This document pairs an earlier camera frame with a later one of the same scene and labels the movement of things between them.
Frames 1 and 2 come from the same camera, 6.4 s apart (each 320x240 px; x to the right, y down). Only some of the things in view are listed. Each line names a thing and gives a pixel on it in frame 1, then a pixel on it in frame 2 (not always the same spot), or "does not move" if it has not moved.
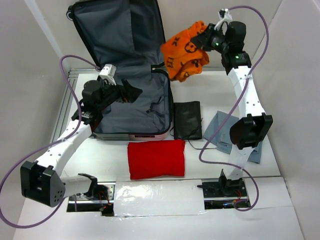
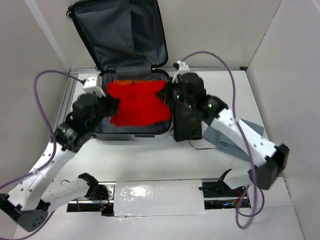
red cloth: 156,159 -> 138,103
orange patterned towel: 183,60 -> 130,82
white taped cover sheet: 168,197 does not move
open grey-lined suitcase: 128,34 does not move
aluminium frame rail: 72,79 does not move
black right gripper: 208,38 -> 167,93
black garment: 187,120 does not move
